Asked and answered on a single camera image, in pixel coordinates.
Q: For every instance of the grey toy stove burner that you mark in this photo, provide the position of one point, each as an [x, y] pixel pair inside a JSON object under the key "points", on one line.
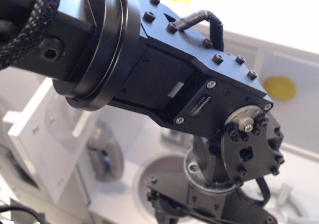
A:
{"points": [[286, 208]]}

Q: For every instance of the yellow lemon toy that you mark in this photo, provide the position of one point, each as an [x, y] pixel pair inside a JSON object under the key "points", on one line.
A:
{"points": [[280, 87]]}

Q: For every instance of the round metal sink bowl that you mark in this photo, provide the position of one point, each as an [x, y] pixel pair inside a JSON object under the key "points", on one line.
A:
{"points": [[166, 175]]}

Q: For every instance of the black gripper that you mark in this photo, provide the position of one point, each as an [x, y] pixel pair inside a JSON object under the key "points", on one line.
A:
{"points": [[232, 207]]}

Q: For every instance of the grey toy faucet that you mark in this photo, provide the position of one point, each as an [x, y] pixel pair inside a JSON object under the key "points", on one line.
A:
{"points": [[105, 153]]}

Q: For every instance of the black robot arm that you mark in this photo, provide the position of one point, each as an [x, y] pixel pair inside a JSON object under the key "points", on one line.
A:
{"points": [[140, 56]]}

